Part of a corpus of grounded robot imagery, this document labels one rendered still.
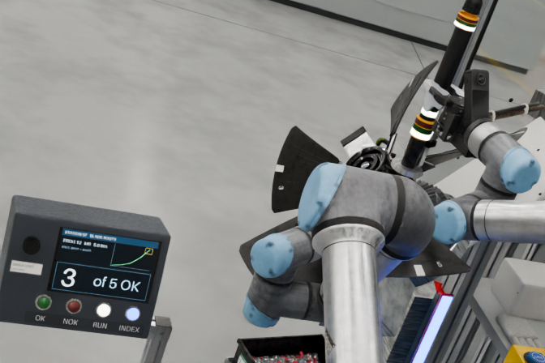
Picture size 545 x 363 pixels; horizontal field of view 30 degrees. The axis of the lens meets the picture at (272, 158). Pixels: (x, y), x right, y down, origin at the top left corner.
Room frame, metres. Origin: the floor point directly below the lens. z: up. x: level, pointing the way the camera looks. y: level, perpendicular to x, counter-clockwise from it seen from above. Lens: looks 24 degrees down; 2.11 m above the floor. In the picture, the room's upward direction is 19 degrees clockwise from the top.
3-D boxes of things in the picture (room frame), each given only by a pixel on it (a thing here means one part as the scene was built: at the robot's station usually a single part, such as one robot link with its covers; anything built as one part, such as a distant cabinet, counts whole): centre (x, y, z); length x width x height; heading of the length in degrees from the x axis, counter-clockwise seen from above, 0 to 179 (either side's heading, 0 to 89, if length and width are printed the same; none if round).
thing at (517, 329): (2.24, -0.74, 0.87); 0.15 x 0.09 x 0.02; 20
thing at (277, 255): (1.69, -0.07, 1.17); 0.11 x 0.08 x 0.09; 147
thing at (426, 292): (2.37, -0.52, 0.73); 0.15 x 0.09 x 0.22; 110
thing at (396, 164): (2.06, -0.29, 1.32); 0.09 x 0.07 x 0.10; 145
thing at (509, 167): (1.80, -0.43, 1.45); 0.11 x 0.08 x 0.09; 30
